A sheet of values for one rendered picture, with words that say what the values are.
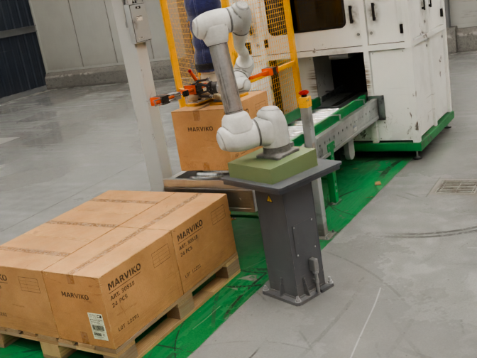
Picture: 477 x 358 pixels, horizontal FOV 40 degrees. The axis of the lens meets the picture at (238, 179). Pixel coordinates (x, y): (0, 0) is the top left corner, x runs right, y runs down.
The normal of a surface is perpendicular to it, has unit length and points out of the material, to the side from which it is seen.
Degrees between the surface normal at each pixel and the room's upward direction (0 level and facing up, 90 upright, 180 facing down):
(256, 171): 90
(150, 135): 90
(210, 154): 89
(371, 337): 0
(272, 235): 90
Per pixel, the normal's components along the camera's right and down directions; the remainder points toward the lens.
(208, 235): 0.85, 0.01
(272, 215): -0.75, 0.30
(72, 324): -0.51, 0.33
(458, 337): -0.16, -0.95
